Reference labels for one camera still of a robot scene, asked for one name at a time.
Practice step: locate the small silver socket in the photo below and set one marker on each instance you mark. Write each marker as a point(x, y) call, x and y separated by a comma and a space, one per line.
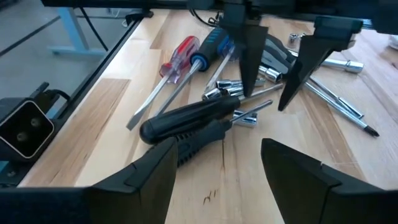
point(297, 40)
point(245, 119)
point(217, 93)

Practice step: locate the black aluminium table frame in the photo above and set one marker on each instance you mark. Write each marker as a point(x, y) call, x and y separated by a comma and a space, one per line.
point(99, 73)

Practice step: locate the silver socket extension bar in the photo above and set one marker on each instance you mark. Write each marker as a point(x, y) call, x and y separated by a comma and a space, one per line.
point(345, 66)

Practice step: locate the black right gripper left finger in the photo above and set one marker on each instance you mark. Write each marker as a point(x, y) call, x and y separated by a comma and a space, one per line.
point(109, 205)

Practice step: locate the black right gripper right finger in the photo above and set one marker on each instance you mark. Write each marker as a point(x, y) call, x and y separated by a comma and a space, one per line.
point(311, 199)

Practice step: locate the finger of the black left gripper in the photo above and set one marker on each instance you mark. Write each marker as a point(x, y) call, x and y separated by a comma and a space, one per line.
point(252, 56)
point(311, 56)

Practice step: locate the light blue table leg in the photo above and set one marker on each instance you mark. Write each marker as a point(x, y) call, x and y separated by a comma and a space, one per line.
point(71, 31)

